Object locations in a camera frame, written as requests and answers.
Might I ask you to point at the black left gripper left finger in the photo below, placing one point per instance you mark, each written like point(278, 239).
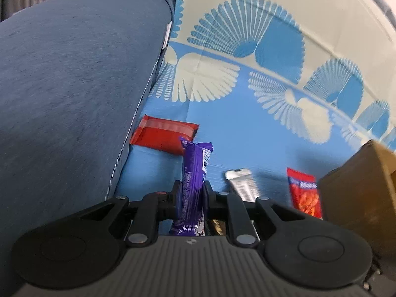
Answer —
point(147, 214)

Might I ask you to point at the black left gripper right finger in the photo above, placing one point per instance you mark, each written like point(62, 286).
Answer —
point(231, 209)

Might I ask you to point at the purple chocolate bar wrapper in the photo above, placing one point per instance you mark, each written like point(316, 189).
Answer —
point(191, 216)

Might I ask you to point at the red peanut snack packet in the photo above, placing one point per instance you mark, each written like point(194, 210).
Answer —
point(304, 193)

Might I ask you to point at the dark brown chocolate bar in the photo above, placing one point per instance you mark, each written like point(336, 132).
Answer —
point(217, 227)

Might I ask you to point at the silver snack bar wrapper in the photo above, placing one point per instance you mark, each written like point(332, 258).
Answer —
point(243, 184)

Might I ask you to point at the red snack bar wrapper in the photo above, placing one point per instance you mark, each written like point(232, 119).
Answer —
point(163, 134)

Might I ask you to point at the cardboard box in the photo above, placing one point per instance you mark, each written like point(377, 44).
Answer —
point(360, 196)

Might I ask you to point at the blue fan-pattern sofa cover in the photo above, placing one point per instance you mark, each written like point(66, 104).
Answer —
point(277, 84)

